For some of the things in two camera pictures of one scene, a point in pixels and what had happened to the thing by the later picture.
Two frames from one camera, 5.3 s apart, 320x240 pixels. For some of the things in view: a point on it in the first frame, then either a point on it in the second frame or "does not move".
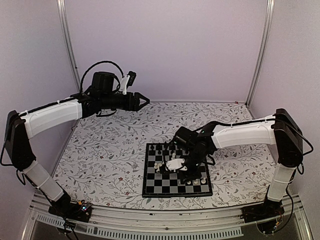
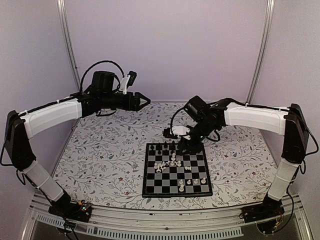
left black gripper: (135, 106) does not move
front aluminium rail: (163, 223) does not move
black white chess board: (157, 182) does not move
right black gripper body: (197, 158) → (204, 131)
